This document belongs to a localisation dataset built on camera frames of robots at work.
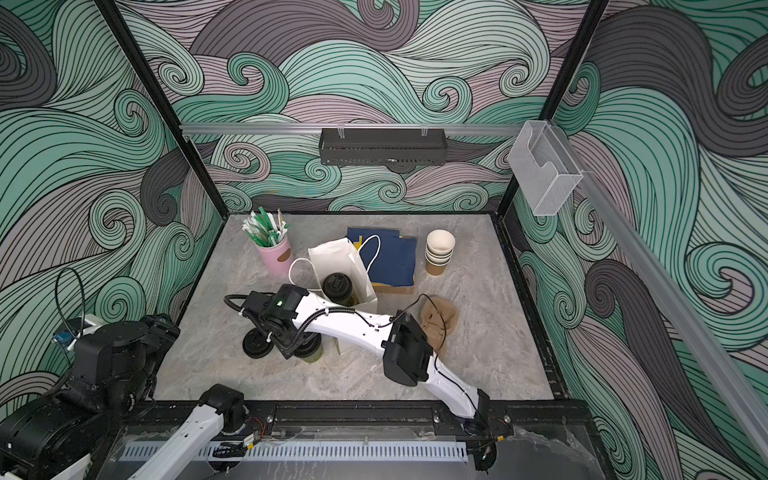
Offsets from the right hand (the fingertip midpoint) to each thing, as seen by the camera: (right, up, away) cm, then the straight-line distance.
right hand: (301, 340), depth 77 cm
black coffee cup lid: (-15, -4, +7) cm, 17 cm away
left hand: (-21, +11, -20) cm, 31 cm away
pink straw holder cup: (-13, +20, +19) cm, 30 cm away
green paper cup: (+4, -1, -4) cm, 6 cm away
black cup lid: (+9, +13, +6) cm, 17 cm away
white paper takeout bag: (+10, +22, +5) cm, 24 cm away
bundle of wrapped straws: (-17, +30, +19) cm, 39 cm away
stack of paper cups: (+40, +23, +16) cm, 49 cm away
